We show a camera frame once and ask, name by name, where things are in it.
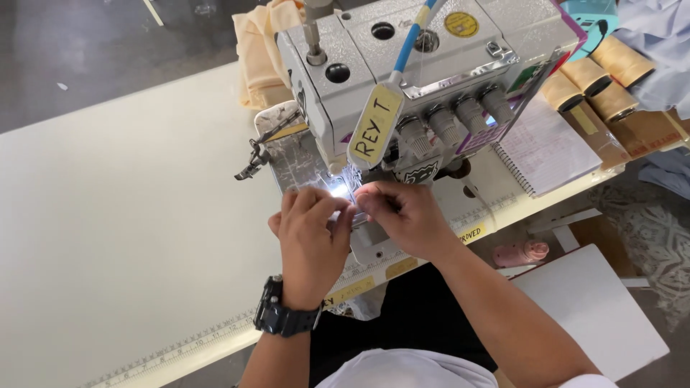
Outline white lace fabric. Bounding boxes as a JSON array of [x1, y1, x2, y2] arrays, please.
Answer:
[[589, 183, 690, 331]]

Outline peach fabric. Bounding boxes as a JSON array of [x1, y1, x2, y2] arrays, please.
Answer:
[[232, 0, 306, 112]]

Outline person's black trousers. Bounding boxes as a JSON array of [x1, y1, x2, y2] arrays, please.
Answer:
[[309, 263, 498, 387]]

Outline spiral notebook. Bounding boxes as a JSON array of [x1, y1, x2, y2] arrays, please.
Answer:
[[493, 94, 604, 198]]

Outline grey overlock sewing machine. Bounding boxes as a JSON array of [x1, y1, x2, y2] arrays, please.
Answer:
[[234, 0, 589, 266]]

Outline black wristwatch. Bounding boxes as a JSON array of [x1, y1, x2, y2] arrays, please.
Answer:
[[253, 275, 325, 338]]

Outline yellow sticker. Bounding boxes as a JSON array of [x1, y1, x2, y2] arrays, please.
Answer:
[[457, 223, 487, 244]]

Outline brown cardboard box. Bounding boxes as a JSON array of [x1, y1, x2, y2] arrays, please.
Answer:
[[561, 100, 690, 171]]

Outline person's white shirt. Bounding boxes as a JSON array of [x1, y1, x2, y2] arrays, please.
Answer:
[[315, 347, 618, 388]]

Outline teal plastic appliance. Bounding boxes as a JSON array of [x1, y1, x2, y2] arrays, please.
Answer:
[[565, 0, 618, 63]]

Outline pink bottle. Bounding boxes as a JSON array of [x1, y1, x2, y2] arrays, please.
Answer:
[[492, 240, 550, 269]]

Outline tan thread cone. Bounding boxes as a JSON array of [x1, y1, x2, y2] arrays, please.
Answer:
[[560, 56, 613, 98], [588, 81, 640, 124], [540, 70, 585, 113], [604, 35, 656, 89]]

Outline blue gooseneck lamp yellow label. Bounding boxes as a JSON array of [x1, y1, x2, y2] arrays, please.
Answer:
[[346, 0, 449, 171]]

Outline person's right hand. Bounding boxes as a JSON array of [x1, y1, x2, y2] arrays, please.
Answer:
[[353, 180, 459, 263]]

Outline white board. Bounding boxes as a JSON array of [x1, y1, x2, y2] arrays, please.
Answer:
[[509, 244, 671, 383]]

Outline blue fabric piece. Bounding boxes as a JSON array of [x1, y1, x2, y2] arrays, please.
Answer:
[[638, 148, 690, 200]]

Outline measuring tape strip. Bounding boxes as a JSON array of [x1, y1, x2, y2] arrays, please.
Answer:
[[81, 194, 521, 388]]

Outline light blue fabric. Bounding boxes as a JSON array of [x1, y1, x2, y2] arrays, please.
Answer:
[[612, 0, 690, 120]]

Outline person's left hand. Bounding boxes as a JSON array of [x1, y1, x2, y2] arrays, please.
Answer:
[[268, 188, 358, 310]]

